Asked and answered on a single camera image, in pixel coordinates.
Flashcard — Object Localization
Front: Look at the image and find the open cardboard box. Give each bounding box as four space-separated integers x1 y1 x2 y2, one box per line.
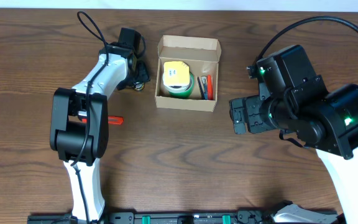
155 35 221 112

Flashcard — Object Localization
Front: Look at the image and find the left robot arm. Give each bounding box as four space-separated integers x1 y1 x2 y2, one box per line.
50 42 142 223

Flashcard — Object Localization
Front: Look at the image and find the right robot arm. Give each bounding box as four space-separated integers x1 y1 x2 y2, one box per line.
229 76 358 223

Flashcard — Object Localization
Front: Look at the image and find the yellow black correction tape dispenser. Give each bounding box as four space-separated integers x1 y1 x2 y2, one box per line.
132 82 145 91

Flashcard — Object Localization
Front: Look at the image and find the yellow sticky note pad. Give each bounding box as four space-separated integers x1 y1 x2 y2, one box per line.
163 61 190 86

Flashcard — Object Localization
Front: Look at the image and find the green tape roll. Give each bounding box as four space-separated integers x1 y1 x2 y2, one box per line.
166 72 195 100

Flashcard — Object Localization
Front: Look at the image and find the red utility knife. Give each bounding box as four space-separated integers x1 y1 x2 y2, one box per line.
79 116 124 125

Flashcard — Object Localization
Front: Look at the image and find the white tape roll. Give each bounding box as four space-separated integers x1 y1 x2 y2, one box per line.
163 73 194 94

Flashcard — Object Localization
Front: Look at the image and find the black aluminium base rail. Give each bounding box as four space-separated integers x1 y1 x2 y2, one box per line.
27 200 344 224

